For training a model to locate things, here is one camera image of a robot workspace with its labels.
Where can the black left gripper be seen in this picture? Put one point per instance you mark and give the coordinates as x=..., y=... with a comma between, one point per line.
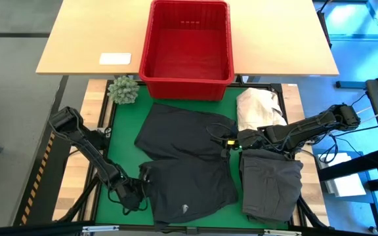
x=131, y=196

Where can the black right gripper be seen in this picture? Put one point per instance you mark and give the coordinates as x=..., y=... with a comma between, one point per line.
x=249, y=139

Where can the black shorts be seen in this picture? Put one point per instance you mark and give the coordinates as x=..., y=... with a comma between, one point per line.
x=182, y=183

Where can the dark grey garment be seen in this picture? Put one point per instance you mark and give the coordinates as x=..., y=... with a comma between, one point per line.
x=271, y=183

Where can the red plastic bin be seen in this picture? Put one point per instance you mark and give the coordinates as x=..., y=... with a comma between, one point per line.
x=189, y=85

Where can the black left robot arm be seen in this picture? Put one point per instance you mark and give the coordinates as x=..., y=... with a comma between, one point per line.
x=90, y=150

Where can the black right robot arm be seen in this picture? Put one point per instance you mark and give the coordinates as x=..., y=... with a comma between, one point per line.
x=307, y=129

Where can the cream garment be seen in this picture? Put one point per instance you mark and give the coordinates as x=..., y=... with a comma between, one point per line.
x=258, y=108

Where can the artificial green potted plant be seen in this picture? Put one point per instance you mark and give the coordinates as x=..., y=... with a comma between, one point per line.
x=123, y=90

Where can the wooden side board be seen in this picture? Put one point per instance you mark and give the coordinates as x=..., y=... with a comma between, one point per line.
x=92, y=98
x=292, y=98

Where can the black hazard-striped plate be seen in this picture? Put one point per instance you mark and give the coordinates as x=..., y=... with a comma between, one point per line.
x=41, y=183

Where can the white rectangular pad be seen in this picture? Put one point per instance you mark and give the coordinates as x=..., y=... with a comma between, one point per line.
x=115, y=58

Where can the white box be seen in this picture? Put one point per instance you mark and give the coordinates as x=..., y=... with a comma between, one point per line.
x=346, y=187

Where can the black desk foot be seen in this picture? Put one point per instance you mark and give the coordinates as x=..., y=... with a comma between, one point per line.
x=349, y=84

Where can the light wooden desk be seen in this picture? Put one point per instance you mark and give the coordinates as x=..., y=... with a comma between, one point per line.
x=77, y=32

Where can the silver frame bracket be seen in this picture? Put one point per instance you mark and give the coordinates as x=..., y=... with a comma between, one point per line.
x=100, y=228
x=282, y=233

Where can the black table frame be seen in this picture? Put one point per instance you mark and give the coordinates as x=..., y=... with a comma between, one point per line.
x=108, y=111

